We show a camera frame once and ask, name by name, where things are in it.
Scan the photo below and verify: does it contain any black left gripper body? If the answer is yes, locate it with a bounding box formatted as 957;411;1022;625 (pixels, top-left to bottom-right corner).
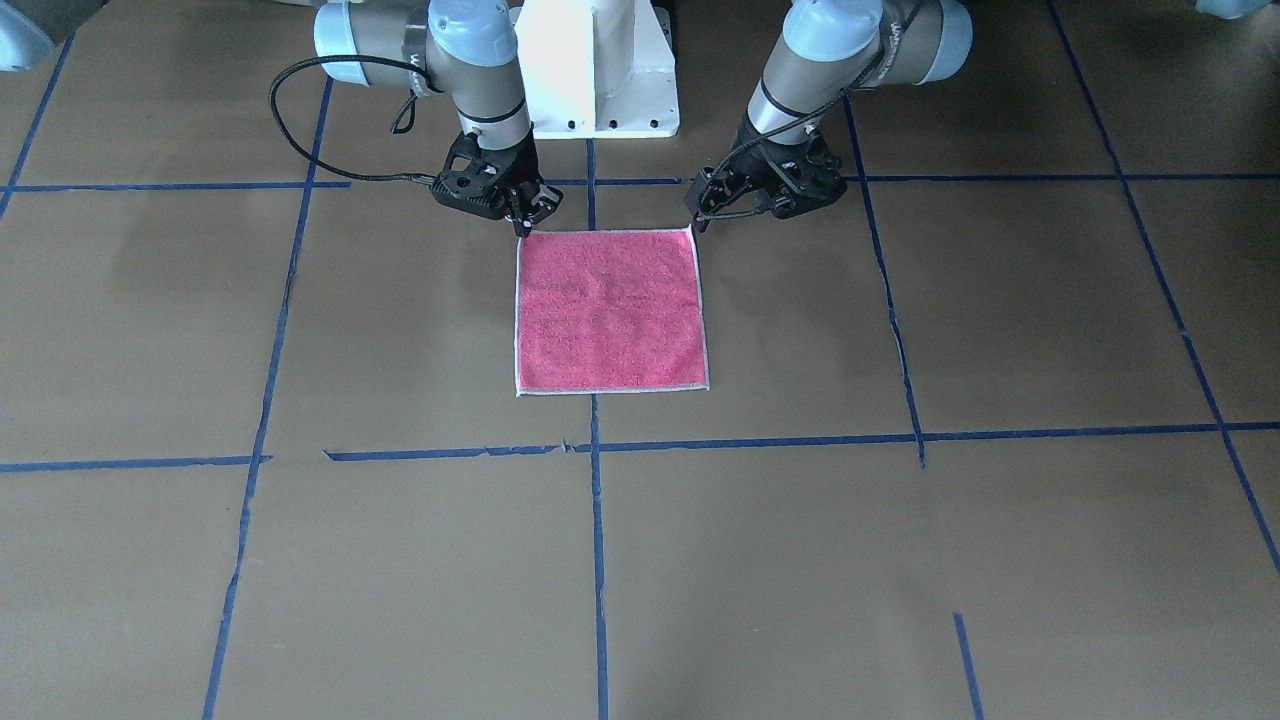
700;128;847;220

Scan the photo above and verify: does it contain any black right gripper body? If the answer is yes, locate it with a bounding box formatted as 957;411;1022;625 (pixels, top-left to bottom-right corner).
430;132;541;219

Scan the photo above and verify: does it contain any pink and grey towel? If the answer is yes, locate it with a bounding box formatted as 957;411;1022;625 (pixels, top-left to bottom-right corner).
515;227;710;396

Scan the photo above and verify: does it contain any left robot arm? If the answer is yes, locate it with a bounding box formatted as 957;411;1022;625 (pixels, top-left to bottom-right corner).
685;1;974;233

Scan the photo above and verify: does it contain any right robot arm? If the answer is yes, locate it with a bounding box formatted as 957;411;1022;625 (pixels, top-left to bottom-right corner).
314;1;562;238

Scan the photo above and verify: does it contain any short blue tape line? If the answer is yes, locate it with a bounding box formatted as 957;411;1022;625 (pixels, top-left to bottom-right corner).
952;611;986;720

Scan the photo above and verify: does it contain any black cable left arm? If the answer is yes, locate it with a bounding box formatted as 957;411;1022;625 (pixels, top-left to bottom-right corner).
695;0;925;223

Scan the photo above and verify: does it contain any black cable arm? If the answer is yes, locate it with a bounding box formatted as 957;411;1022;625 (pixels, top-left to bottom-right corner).
268;55;445;190
695;0;925;223

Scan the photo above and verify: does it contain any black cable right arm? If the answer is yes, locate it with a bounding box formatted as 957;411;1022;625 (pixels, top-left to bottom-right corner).
268;55;445;190

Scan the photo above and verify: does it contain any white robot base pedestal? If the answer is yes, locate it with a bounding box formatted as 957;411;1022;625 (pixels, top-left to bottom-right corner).
511;1;681;141

